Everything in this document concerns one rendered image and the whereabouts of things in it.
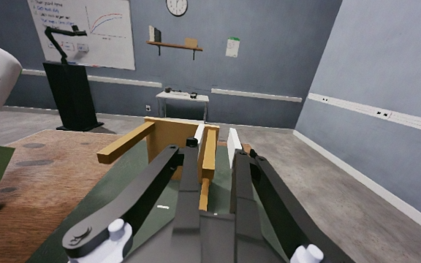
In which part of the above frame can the small wooden stool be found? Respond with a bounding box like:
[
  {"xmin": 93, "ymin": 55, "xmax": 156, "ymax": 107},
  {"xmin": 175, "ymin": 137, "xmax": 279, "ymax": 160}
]
[{"xmin": 96, "ymin": 116, "xmax": 219, "ymax": 211}]

